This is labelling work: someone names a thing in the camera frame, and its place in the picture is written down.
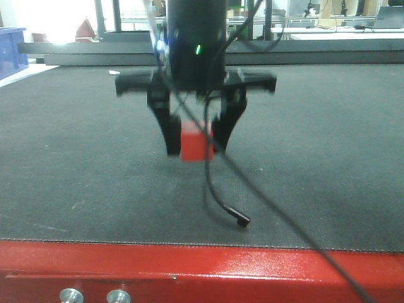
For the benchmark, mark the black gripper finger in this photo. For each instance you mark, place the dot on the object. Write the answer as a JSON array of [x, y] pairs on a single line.
[[233, 105], [158, 100]]

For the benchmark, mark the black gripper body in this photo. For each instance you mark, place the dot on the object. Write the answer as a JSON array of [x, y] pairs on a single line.
[[139, 81]]

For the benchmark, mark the red magnetic cube block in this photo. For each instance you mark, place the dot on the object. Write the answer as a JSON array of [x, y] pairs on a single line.
[[193, 143]]

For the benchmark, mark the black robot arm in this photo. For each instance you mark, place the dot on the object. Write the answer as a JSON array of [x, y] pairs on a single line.
[[190, 51]]

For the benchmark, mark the dark grey woven mat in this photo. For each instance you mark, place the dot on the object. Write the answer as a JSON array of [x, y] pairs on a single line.
[[79, 164]]

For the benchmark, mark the blue plastic bin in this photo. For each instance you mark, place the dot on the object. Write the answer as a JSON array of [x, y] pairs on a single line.
[[11, 60]]

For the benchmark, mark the right silver round knob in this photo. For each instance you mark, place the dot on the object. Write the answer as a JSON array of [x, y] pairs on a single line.
[[118, 296]]

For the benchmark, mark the silver round knob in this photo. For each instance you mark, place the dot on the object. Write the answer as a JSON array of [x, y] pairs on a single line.
[[71, 295], [118, 296]]

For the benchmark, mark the left silver round knob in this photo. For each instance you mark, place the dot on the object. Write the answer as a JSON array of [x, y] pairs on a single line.
[[71, 295]]

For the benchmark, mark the red metal table edge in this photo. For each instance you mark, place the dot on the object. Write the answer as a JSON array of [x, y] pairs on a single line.
[[39, 271]]

